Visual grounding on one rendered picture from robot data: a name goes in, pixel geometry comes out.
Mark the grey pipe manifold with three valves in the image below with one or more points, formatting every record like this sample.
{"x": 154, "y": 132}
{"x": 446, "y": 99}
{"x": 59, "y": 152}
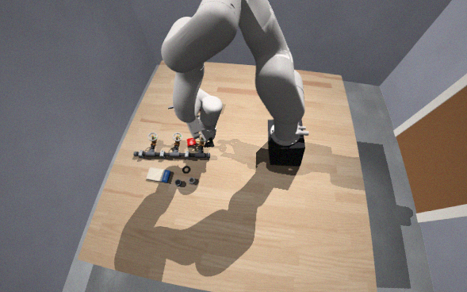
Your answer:
{"x": 175, "y": 153}

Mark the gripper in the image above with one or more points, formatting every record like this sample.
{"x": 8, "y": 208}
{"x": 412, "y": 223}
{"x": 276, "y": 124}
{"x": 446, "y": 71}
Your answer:
{"x": 208, "y": 134}

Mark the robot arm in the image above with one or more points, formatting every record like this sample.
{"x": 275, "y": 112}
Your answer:
{"x": 192, "y": 41}

